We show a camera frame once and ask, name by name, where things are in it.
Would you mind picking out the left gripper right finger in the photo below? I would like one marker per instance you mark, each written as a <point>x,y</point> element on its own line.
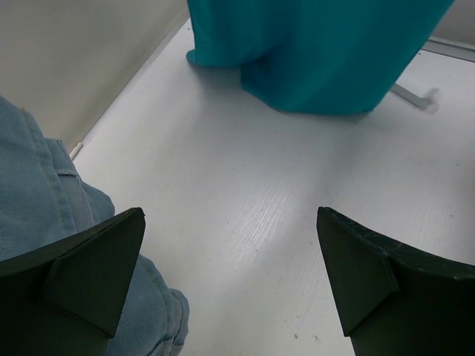
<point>392,298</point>

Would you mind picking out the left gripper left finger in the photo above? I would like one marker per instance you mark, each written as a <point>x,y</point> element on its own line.
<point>67,298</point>

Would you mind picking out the teal t shirt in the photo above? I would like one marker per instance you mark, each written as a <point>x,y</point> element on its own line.
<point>329,57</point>

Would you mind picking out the blue denim jeans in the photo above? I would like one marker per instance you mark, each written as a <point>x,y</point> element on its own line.
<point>44,199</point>

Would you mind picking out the metal clothes rack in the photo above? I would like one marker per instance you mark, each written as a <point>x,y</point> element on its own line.
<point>421,96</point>

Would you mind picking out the aluminium rail right edge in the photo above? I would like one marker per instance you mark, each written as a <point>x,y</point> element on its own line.
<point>453,49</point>

